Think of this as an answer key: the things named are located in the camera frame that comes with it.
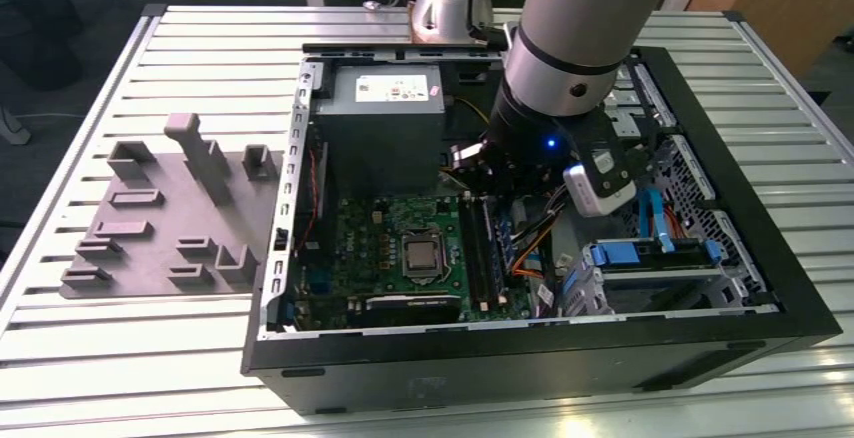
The hard disk in blue carrier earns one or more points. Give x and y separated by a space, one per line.
617 253

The grey power supply unit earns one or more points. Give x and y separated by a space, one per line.
381 148

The silver CPU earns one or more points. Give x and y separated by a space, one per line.
421 255

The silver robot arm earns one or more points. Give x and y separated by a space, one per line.
581 33

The grey parts rack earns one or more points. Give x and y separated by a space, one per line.
167 198

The metal drive cage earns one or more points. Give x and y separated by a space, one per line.
623 125

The metal disk bay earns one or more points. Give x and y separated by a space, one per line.
668 274

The black graphics card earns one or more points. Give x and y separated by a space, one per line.
414 308

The dark office chair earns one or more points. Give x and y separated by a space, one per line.
40 33

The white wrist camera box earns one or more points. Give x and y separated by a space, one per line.
594 198

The grey chair base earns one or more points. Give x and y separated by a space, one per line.
14 133

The black RAM slot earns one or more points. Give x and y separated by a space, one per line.
470 248

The black PC case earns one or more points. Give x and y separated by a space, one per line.
467 358

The green motherboard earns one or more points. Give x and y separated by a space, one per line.
363 218

